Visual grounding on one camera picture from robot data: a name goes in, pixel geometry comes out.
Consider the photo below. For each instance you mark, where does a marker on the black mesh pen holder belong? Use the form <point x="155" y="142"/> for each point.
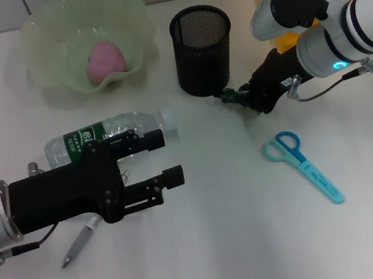
<point x="204" y="61"/>

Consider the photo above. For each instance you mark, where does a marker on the translucent green fruit bowl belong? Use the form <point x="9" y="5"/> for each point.
<point x="55" y="39"/>

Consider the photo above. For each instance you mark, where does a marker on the clear water bottle green label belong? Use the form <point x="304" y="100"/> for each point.
<point x="65" y="145"/>

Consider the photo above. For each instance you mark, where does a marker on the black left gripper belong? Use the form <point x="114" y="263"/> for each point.
<point x="60" y="196"/>

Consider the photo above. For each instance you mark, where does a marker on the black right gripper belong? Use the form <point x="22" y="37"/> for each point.
<point x="279" y="74"/>

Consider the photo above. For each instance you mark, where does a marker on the silver ballpoint pen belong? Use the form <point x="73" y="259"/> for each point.
<point x="78" y="243"/>

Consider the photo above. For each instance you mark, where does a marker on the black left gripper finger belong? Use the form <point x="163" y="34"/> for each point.
<point x="173" y="177"/>

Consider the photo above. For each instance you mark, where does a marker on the pink toy peach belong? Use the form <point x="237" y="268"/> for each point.
<point x="105" y="61"/>

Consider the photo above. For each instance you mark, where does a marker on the green plastic wrapper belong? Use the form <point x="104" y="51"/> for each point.
<point x="231" y="98"/>

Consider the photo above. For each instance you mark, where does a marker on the blue scissors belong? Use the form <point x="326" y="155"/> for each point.
<point x="318" y="178"/>

